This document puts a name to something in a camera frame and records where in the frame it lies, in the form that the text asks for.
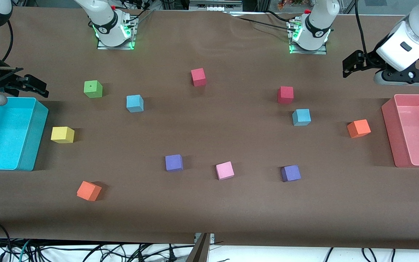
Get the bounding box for light blue foam block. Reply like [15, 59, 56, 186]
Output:
[292, 109, 311, 127]
[126, 95, 144, 113]

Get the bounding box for brown table cover sheet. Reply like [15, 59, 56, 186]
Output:
[0, 7, 419, 251]

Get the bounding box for black cable at arm base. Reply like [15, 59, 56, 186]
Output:
[122, 0, 155, 26]

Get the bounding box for red foam block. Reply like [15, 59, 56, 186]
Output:
[278, 86, 294, 104]
[191, 68, 207, 87]

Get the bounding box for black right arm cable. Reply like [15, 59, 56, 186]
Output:
[0, 20, 14, 64]

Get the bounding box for aluminium table edge bracket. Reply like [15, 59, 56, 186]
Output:
[194, 233, 215, 245]

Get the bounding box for colourful background objects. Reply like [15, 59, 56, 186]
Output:
[278, 0, 314, 8]

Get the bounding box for pink plastic bin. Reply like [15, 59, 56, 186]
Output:
[382, 94, 419, 168]

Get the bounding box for green foam block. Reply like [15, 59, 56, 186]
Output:
[84, 80, 103, 99]

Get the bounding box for orange foam block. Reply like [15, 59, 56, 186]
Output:
[77, 181, 102, 202]
[347, 119, 371, 139]

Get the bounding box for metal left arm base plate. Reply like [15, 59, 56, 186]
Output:
[289, 20, 328, 55]

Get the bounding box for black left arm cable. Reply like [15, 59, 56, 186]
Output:
[354, 0, 369, 57]

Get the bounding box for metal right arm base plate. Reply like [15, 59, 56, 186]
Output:
[97, 16, 138, 50]

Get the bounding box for pink foam block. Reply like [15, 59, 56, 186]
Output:
[216, 161, 235, 180]

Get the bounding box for teal floor cable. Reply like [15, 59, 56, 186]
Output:
[17, 239, 32, 262]

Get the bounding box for black cable on table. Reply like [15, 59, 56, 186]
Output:
[266, 10, 292, 22]
[236, 16, 294, 30]

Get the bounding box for purple foam block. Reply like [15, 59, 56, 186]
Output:
[281, 165, 302, 182]
[165, 154, 184, 172]

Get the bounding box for dark metal bar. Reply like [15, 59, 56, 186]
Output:
[186, 233, 211, 262]

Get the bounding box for yellow foam block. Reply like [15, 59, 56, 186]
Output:
[51, 126, 75, 144]

